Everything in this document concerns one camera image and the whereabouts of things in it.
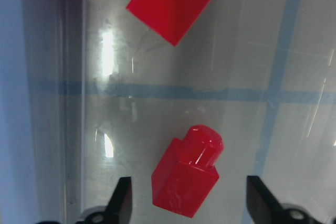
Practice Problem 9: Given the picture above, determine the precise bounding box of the red block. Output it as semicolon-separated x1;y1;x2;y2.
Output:
151;125;224;218
126;0;211;46

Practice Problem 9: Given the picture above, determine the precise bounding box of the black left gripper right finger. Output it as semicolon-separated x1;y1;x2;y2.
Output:
246;176;284;223

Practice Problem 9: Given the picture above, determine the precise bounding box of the clear plastic storage box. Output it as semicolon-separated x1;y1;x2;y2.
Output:
1;0;335;223

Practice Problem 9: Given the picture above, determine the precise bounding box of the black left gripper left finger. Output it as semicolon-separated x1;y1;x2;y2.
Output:
106;177;133;224

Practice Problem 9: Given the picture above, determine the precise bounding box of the red block in box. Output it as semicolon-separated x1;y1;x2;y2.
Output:
126;0;211;46

